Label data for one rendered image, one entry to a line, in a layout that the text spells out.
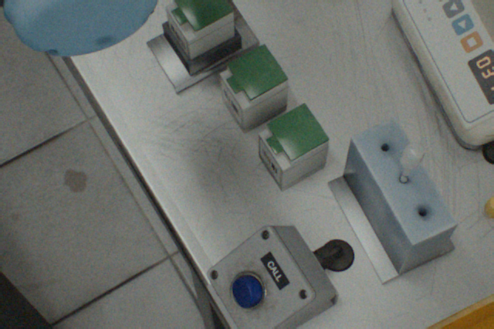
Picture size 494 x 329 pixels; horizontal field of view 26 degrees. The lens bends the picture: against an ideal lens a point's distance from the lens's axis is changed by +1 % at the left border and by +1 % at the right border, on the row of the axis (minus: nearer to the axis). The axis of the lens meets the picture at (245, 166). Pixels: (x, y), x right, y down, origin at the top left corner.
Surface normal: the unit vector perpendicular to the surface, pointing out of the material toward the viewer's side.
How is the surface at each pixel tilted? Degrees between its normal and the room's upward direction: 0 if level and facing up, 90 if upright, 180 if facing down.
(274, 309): 30
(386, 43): 0
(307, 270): 60
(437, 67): 25
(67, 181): 0
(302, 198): 0
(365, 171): 90
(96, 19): 90
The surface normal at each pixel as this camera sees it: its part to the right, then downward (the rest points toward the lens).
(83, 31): 0.33, 0.88
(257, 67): -0.02, -0.35
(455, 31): -0.41, -0.16
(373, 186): -0.90, 0.41
